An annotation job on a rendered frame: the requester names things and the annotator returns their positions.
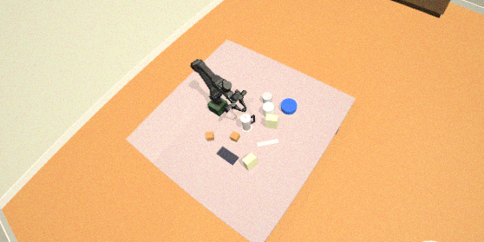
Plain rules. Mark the blue disc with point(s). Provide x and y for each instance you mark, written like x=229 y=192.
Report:
x=288 y=106

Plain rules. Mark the pale yellow box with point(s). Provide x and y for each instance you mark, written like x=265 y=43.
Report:
x=271 y=121
x=250 y=161

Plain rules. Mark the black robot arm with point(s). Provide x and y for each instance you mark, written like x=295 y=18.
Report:
x=217 y=85

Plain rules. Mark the dark grey flat rectangular pad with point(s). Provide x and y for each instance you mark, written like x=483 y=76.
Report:
x=227 y=155

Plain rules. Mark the small orange block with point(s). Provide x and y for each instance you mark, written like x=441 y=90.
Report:
x=209 y=136
x=234 y=136

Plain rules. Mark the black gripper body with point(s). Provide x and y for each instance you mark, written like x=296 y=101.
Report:
x=242 y=94

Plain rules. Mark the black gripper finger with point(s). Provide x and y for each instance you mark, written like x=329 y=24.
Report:
x=242 y=102
x=237 y=108

